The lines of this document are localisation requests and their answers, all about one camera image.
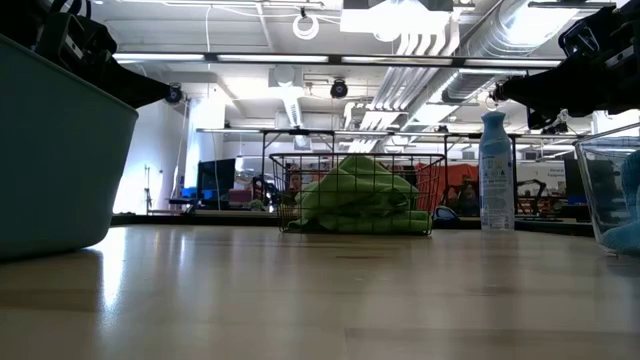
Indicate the black ceiling camera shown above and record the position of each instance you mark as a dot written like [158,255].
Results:
[339,89]
[176,94]

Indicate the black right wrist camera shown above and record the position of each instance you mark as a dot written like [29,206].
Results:
[580,37]

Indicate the orange fabric cover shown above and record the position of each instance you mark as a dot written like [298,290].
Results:
[447,177]

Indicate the small dark rounded object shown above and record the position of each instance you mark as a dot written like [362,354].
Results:
[444,215]

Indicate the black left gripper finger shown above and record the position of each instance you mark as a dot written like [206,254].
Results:
[135,90]

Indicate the white sign board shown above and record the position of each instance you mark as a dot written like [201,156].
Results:
[540,172]

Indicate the overhead light bar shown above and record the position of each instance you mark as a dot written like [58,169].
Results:
[270,58]

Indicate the blue white spray bottle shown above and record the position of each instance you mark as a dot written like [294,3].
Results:
[496,170]

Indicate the clear plastic bin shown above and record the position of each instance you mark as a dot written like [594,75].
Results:
[595,190]

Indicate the teal plastic basket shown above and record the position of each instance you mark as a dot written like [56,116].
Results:
[55,160]

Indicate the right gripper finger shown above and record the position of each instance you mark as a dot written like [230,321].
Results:
[545,90]
[540,120]

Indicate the black monitor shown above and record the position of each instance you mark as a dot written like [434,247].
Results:
[216,175]

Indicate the black track camera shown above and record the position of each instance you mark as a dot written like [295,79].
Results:
[556,129]

